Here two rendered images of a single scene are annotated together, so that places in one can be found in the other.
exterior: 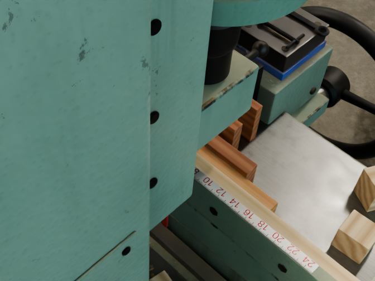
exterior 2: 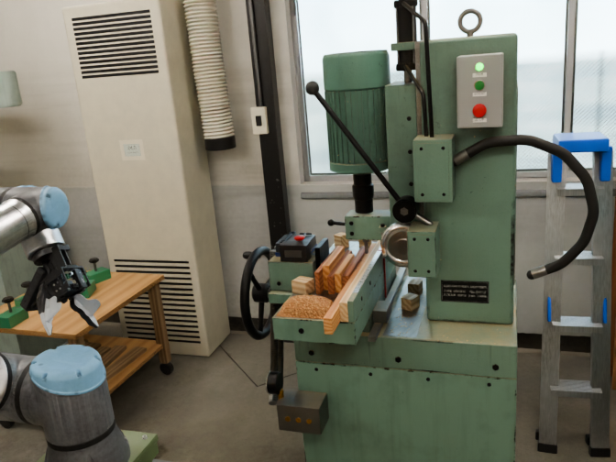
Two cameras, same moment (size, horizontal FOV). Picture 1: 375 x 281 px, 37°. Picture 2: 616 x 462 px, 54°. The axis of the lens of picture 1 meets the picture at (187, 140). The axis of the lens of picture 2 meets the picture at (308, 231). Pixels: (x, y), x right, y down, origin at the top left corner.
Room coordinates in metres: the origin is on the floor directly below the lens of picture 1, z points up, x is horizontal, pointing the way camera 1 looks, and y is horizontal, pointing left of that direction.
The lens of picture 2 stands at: (1.17, 1.47, 1.53)
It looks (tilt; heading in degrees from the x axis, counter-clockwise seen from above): 17 degrees down; 249
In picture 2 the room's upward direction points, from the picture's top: 5 degrees counter-clockwise
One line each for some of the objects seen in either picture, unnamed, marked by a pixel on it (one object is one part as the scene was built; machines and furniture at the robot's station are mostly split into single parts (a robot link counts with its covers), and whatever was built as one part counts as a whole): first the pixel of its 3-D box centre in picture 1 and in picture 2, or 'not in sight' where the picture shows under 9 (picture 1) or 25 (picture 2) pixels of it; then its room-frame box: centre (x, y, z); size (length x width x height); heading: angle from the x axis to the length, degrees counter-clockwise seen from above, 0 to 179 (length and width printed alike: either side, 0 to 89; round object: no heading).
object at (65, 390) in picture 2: not in sight; (69, 390); (1.26, 0.13, 0.83); 0.17 x 0.15 x 0.18; 140
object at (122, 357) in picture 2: not in sight; (80, 339); (1.28, -1.33, 0.32); 0.66 x 0.57 x 0.64; 49
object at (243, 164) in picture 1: (177, 125); (356, 268); (0.48, 0.01, 0.92); 0.25 x 0.02 x 0.05; 50
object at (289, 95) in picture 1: (260, 68); (299, 268); (0.61, -0.10, 0.92); 0.15 x 0.13 x 0.09; 50
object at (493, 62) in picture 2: not in sight; (479, 91); (0.27, 0.30, 1.40); 0.10 x 0.06 x 0.16; 140
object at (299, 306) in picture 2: not in sight; (307, 303); (0.69, 0.16, 0.92); 0.14 x 0.09 x 0.04; 140
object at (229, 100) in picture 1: (188, 106); (371, 227); (0.42, 0.00, 1.03); 0.14 x 0.07 x 0.09; 140
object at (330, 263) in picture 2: not in sight; (335, 267); (0.54, 0.01, 0.94); 0.16 x 0.02 x 0.07; 50
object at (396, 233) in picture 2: not in sight; (403, 245); (0.41, 0.17, 1.02); 0.12 x 0.03 x 0.12; 140
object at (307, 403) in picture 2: not in sight; (302, 412); (0.71, 0.10, 0.58); 0.12 x 0.08 x 0.08; 140
